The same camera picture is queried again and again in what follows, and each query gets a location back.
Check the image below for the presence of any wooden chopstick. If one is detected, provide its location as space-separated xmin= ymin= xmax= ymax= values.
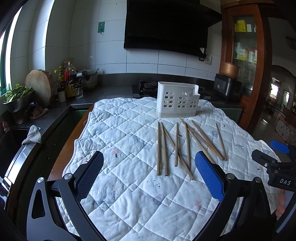
xmin=174 ymin=122 xmax=179 ymax=167
xmin=192 ymin=120 xmax=225 ymax=160
xmin=184 ymin=123 xmax=191 ymax=169
xmin=215 ymin=123 xmax=227 ymax=161
xmin=180 ymin=119 xmax=215 ymax=164
xmin=157 ymin=122 xmax=161 ymax=176
xmin=161 ymin=122 xmax=169 ymax=176
xmin=162 ymin=125 xmax=194 ymax=180

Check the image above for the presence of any person right hand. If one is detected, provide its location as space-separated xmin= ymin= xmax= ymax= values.
xmin=275 ymin=189 xmax=285 ymax=218

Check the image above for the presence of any white quilted cloth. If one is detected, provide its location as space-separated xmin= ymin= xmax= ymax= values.
xmin=56 ymin=96 xmax=281 ymax=241

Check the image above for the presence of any grey dish rag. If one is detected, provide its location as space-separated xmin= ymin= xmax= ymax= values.
xmin=22 ymin=125 xmax=42 ymax=145

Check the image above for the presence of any white plastic utensil holder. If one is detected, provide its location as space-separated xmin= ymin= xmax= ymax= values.
xmin=156 ymin=82 xmax=200 ymax=118

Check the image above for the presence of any small white jar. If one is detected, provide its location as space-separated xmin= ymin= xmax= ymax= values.
xmin=57 ymin=87 xmax=66 ymax=103

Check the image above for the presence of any copper inner pot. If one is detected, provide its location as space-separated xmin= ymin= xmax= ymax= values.
xmin=219 ymin=62 xmax=240 ymax=79

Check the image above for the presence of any white pressure cooker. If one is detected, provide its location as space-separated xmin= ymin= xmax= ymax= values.
xmin=76 ymin=69 xmax=98 ymax=88

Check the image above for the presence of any metal bowl with greens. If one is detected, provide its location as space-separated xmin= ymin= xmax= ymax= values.
xmin=3 ymin=84 xmax=34 ymax=113

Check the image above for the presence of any black gas stove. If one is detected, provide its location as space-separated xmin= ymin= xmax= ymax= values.
xmin=132 ymin=78 xmax=214 ymax=99

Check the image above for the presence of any dark soy sauce bottle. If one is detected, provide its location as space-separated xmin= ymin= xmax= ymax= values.
xmin=64 ymin=67 xmax=76 ymax=99

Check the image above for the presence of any round wooden cutting board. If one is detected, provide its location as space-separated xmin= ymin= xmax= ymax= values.
xmin=25 ymin=69 xmax=54 ymax=107

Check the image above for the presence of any wooden glass cabinet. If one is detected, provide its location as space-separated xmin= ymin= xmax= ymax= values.
xmin=221 ymin=1 xmax=274 ymax=134

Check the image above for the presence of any black range hood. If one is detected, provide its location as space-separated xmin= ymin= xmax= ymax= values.
xmin=123 ymin=0 xmax=222 ymax=58

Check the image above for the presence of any white wall socket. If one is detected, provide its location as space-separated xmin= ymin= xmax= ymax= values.
xmin=204 ymin=55 xmax=212 ymax=65

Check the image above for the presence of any green wall sticker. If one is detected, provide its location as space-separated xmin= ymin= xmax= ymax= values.
xmin=98 ymin=22 xmax=105 ymax=35

